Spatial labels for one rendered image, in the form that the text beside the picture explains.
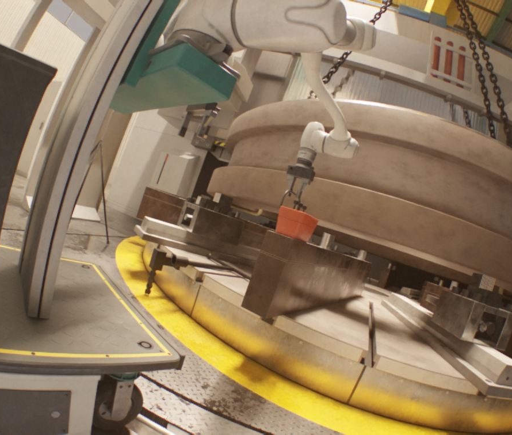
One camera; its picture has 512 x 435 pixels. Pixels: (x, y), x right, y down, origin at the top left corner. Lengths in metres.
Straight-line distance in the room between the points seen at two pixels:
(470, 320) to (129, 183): 6.07
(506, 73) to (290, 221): 8.49
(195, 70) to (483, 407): 1.89
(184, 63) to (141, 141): 5.96
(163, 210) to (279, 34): 3.08
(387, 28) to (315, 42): 7.92
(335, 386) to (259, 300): 0.58
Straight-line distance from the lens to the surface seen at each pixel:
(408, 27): 8.75
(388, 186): 2.12
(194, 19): 0.73
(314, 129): 1.53
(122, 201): 6.49
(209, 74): 0.66
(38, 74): 0.59
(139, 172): 6.37
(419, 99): 6.03
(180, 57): 0.63
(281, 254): 1.33
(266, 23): 0.65
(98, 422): 0.93
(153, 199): 3.56
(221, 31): 0.71
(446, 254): 2.01
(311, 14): 0.63
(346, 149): 1.47
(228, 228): 2.51
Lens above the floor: 0.70
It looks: 1 degrees up
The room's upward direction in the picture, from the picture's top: 19 degrees clockwise
